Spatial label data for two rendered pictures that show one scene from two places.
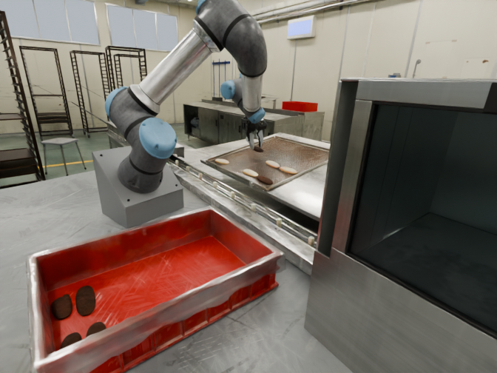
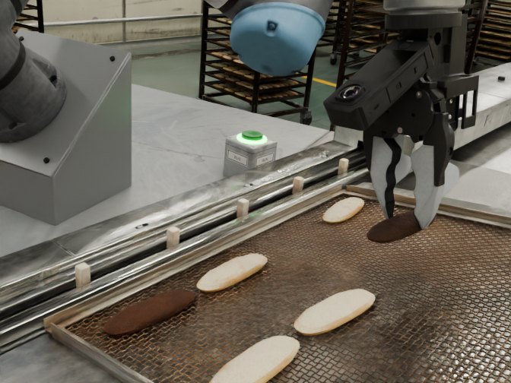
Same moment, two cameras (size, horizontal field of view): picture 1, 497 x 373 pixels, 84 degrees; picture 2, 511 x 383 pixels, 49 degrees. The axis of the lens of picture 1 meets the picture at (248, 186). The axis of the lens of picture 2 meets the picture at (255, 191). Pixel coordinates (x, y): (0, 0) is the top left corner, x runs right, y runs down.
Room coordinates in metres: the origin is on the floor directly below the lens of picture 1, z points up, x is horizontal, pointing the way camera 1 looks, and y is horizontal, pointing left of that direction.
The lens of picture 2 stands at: (1.10, -0.52, 1.24)
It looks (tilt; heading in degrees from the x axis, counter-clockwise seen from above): 25 degrees down; 77
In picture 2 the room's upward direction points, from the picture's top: 6 degrees clockwise
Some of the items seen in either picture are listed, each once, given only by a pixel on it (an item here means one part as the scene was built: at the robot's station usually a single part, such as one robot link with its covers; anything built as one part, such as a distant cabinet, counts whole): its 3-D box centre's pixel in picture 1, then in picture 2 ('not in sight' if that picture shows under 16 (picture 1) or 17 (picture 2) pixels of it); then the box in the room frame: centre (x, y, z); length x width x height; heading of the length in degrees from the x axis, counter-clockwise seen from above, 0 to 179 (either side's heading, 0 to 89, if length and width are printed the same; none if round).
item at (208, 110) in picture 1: (245, 124); not in sight; (5.43, 0.11, 0.51); 3.00 x 1.26 x 1.03; 38
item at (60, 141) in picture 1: (63, 156); not in sight; (3.74, 2.63, 0.23); 0.36 x 0.36 x 0.46; 80
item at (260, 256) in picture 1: (160, 271); not in sight; (0.52, 0.20, 0.88); 0.49 x 0.34 x 0.10; 129
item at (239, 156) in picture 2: not in sight; (250, 166); (1.31, 0.43, 0.84); 0.08 x 0.08 x 0.11; 38
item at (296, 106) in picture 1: (299, 106); not in sight; (4.88, -0.83, 0.94); 0.51 x 0.36 x 0.13; 42
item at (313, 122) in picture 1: (296, 135); not in sight; (4.88, -0.83, 0.44); 0.70 x 0.55 x 0.87; 38
